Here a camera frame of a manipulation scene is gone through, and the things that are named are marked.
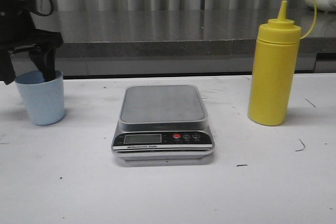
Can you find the yellow squeeze bottle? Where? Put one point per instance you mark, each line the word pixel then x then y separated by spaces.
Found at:
pixel 275 58

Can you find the grey stone counter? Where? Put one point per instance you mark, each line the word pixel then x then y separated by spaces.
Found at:
pixel 156 43

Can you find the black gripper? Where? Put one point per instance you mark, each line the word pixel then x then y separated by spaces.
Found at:
pixel 18 29

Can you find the light blue plastic cup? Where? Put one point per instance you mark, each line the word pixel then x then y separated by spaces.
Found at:
pixel 44 101

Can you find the silver digital kitchen scale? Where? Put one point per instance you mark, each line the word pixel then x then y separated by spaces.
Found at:
pixel 163 124

